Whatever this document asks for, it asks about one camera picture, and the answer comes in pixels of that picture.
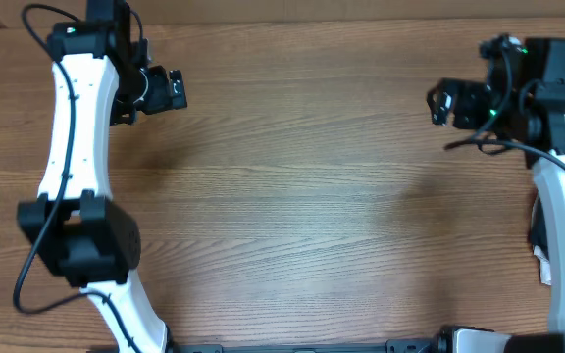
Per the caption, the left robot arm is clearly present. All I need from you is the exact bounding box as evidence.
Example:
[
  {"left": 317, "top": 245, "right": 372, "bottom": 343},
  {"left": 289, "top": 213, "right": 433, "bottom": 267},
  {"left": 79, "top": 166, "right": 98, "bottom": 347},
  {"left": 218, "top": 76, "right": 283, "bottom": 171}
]
[{"left": 17, "top": 0, "right": 187, "bottom": 353}]

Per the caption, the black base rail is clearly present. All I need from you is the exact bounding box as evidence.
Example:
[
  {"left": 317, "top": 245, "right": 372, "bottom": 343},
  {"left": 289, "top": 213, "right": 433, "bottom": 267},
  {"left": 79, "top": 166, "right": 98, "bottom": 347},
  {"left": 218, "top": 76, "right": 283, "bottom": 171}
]
[{"left": 168, "top": 338, "right": 452, "bottom": 353}]

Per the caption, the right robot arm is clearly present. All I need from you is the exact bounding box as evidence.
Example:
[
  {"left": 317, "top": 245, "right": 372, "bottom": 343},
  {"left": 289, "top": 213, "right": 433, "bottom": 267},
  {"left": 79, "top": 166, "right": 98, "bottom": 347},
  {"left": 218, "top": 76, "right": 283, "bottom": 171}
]
[{"left": 426, "top": 34, "right": 565, "bottom": 352}]

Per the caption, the beige garment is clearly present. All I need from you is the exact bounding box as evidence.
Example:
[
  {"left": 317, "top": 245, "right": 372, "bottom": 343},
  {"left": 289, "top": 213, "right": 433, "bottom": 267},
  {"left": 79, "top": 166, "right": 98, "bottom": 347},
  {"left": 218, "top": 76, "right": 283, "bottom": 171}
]
[{"left": 533, "top": 246, "right": 552, "bottom": 286}]

